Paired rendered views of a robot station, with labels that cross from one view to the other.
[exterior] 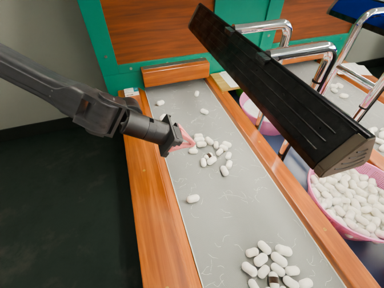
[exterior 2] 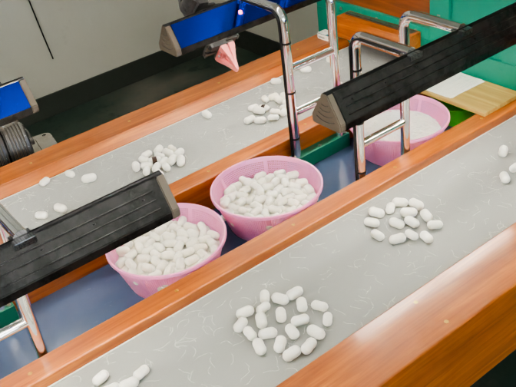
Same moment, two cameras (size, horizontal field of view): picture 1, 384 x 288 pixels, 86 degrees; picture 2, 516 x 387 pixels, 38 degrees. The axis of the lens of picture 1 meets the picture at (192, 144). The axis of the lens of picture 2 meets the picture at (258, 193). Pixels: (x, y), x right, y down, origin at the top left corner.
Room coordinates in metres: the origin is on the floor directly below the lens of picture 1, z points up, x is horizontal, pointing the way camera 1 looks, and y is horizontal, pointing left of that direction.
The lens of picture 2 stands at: (-0.13, -1.90, 1.72)
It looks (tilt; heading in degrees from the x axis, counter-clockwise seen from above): 33 degrees down; 74
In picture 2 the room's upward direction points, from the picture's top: 8 degrees counter-clockwise
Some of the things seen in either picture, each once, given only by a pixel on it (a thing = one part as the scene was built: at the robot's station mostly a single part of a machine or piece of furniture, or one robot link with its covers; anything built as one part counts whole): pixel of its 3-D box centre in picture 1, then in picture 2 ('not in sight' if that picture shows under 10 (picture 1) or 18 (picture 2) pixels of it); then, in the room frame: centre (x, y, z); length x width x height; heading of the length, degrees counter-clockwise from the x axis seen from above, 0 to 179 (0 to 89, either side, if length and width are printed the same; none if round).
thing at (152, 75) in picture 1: (176, 72); (377, 34); (0.87, 0.07, 0.83); 0.30 x 0.06 x 0.07; 108
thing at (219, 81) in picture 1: (247, 76); (453, 87); (0.92, -0.27, 0.77); 0.33 x 0.15 x 0.01; 108
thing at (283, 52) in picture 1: (258, 112); (292, 74); (0.48, -0.20, 0.90); 0.20 x 0.19 x 0.45; 18
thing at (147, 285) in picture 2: not in sight; (169, 254); (0.03, -0.55, 0.72); 0.27 x 0.27 x 0.10
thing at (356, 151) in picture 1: (244, 55); (268, 1); (0.47, -0.12, 1.08); 0.62 x 0.08 x 0.07; 18
